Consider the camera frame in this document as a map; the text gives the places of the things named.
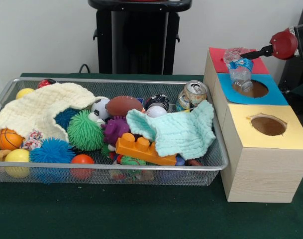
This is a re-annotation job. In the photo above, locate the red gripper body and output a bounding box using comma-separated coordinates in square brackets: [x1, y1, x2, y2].
[269, 27, 299, 60]

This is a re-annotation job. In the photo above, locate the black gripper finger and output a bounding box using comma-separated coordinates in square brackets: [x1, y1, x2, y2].
[240, 44, 274, 60]

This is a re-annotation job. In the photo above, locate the crushed clear plastic bottle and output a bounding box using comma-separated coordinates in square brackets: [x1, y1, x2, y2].
[222, 47, 254, 92]

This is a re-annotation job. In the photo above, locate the wooden box with three holes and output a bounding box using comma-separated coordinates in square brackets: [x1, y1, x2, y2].
[202, 47, 303, 204]

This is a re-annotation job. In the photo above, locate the silver mesh bin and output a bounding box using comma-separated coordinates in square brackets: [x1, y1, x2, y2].
[0, 77, 229, 187]

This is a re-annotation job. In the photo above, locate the black upright panel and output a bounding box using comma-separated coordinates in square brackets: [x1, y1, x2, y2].
[278, 3, 303, 93]

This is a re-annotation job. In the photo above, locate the crushed drink can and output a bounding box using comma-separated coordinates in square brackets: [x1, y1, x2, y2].
[176, 80, 208, 113]

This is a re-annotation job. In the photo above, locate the mint knitted cloth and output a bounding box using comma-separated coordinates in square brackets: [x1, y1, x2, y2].
[125, 99, 216, 160]

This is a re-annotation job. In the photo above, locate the brown toy football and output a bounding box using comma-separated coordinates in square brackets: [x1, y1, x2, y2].
[105, 96, 144, 117]

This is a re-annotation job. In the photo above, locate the orange toy building block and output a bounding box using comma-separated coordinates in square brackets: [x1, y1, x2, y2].
[115, 132, 178, 167]

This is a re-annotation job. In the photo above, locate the purple spiky rubber toy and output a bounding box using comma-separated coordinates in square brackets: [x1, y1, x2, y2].
[101, 117, 131, 146]

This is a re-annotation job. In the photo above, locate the green spiky rubber ball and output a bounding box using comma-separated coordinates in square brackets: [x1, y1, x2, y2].
[66, 109, 106, 152]

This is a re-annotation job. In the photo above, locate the dark green table cloth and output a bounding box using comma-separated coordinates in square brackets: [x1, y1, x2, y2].
[0, 72, 303, 239]

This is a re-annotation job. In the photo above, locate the blue spiky rubber ball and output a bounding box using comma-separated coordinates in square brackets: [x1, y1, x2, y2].
[29, 138, 77, 164]

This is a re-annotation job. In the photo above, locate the cream knitted cloth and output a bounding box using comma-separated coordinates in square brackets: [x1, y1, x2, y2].
[0, 82, 109, 143]

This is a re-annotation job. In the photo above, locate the yellow smooth ball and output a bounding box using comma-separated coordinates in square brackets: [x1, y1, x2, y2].
[3, 148, 31, 179]

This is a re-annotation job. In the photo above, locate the orange toy basketball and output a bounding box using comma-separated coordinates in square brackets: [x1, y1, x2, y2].
[0, 128, 25, 151]

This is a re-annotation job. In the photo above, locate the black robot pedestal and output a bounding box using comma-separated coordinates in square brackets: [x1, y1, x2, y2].
[88, 0, 193, 75]

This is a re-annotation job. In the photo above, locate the black cable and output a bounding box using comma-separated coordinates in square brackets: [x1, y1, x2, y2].
[78, 63, 93, 74]

